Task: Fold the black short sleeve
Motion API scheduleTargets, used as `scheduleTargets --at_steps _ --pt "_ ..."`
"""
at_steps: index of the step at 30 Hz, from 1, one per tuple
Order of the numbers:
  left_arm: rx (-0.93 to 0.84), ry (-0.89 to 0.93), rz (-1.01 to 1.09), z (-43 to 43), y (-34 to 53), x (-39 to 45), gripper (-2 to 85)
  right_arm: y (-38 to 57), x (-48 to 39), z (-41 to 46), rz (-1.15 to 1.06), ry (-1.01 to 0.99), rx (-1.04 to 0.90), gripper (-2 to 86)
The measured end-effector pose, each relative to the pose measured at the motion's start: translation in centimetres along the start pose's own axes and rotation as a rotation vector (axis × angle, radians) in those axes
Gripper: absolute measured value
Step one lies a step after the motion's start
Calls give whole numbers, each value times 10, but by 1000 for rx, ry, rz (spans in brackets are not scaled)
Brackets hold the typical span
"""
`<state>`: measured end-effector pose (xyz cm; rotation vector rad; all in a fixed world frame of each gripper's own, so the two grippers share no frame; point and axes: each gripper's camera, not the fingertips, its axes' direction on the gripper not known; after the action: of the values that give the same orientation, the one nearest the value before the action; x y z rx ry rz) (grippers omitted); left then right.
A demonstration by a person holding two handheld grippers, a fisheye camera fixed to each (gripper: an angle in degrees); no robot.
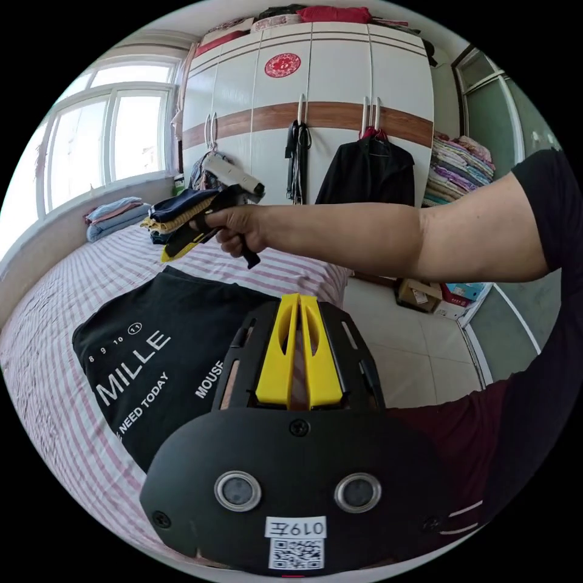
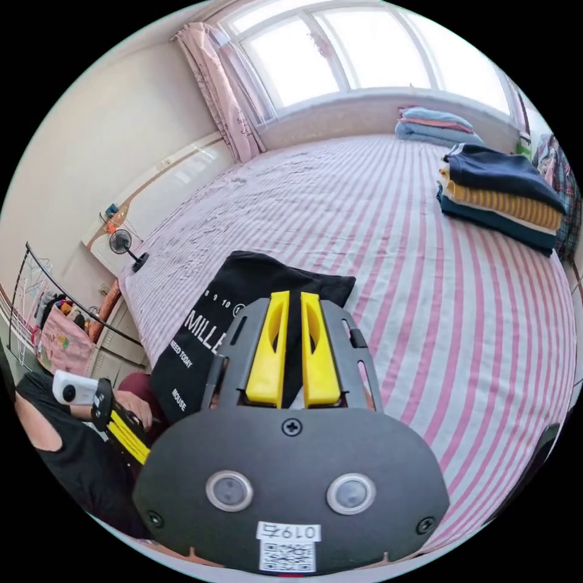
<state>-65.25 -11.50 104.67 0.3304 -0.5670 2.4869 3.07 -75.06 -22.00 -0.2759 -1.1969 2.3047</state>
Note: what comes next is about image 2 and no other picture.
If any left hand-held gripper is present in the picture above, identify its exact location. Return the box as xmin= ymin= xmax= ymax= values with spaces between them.
xmin=90 ymin=377 xmax=154 ymax=467

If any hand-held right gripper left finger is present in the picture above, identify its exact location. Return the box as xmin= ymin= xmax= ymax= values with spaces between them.
xmin=245 ymin=291 xmax=291 ymax=409

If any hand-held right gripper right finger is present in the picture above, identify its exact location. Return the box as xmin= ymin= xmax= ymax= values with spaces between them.
xmin=300 ymin=291 xmax=341 ymax=409

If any black shirt with white print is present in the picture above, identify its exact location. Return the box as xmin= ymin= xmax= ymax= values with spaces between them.
xmin=149 ymin=250 xmax=358 ymax=425

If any person's left hand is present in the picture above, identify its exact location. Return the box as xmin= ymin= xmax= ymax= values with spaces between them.
xmin=115 ymin=392 xmax=154 ymax=428

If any person's body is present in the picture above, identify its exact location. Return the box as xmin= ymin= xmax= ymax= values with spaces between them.
xmin=0 ymin=336 xmax=158 ymax=542

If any pink bag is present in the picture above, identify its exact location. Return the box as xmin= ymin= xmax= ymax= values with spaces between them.
xmin=35 ymin=295 xmax=99 ymax=377

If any bed with pink striped sheet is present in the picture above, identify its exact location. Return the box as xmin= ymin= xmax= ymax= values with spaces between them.
xmin=119 ymin=133 xmax=578 ymax=554

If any black clothes rack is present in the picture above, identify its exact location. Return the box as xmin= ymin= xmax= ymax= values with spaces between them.
xmin=6 ymin=240 xmax=143 ymax=366

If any small black fan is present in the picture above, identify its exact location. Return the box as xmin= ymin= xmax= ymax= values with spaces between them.
xmin=107 ymin=228 xmax=151 ymax=274

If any white cupboard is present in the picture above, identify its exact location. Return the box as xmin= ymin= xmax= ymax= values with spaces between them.
xmin=81 ymin=132 xmax=234 ymax=276

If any pile of clothes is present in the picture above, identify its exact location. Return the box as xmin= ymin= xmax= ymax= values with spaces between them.
xmin=436 ymin=143 xmax=568 ymax=259

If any stack of folded blankets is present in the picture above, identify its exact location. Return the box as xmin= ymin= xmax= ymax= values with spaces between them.
xmin=394 ymin=106 xmax=485 ymax=148

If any pink curtain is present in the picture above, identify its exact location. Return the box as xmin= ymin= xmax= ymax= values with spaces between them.
xmin=174 ymin=21 xmax=268 ymax=163

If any heap of plaid clothes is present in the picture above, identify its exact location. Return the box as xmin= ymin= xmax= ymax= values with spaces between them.
xmin=531 ymin=134 xmax=583 ymax=266

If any window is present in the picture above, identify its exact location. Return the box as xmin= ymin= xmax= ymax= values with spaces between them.
xmin=217 ymin=0 xmax=534 ymax=124

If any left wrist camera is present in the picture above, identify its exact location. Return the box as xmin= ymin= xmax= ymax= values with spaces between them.
xmin=52 ymin=369 xmax=100 ymax=409

